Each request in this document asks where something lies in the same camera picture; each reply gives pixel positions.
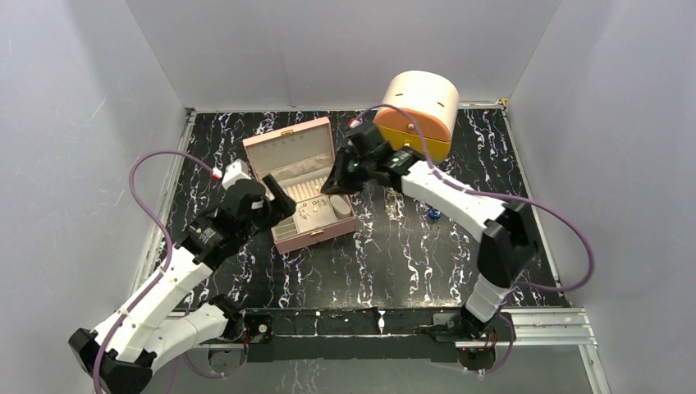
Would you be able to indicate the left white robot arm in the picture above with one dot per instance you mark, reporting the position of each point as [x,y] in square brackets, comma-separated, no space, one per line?
[124,351]

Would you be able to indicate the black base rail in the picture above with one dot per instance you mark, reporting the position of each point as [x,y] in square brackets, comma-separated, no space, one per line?
[441,335]

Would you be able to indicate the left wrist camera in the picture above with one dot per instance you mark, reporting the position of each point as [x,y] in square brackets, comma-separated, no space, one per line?
[234,172]

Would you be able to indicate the round three-drawer organizer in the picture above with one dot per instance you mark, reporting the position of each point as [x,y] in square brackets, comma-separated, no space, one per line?
[432,101]

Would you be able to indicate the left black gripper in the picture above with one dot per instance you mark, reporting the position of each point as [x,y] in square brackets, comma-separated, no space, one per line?
[284,205]

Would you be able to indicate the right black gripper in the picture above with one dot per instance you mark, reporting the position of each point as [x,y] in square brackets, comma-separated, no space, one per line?
[337,182]

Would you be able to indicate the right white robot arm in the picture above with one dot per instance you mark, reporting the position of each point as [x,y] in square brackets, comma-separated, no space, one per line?
[504,230]

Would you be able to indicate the white oval pad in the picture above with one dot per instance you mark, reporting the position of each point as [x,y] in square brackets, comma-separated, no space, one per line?
[340,206]

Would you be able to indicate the pink jewelry box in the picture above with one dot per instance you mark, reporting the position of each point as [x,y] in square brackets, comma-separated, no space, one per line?
[300,157]

